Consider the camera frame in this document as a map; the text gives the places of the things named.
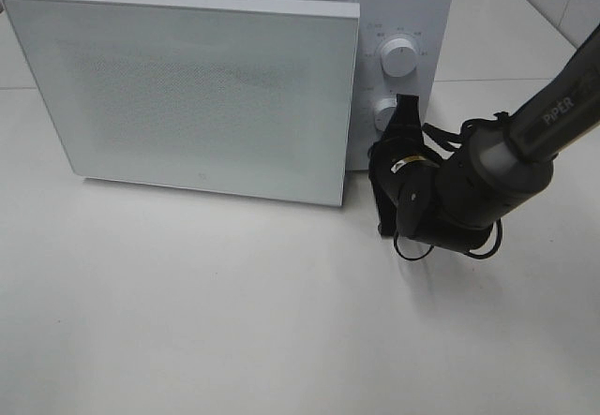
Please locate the white microwave door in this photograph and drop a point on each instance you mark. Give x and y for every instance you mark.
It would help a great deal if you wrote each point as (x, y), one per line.
(240, 97)

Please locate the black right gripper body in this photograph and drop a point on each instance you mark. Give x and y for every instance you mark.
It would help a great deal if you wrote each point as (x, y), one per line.
(392, 160)

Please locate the white dial knob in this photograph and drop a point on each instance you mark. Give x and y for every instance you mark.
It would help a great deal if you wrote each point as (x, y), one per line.
(399, 56)
(383, 111)

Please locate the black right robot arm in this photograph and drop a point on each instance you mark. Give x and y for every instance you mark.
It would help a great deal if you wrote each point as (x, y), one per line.
(451, 190)

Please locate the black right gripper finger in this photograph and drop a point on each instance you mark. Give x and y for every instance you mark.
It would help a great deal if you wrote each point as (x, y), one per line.
(406, 113)

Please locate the white microwave oven body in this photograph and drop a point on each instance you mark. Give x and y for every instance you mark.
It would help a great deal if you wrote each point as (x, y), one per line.
(403, 12)

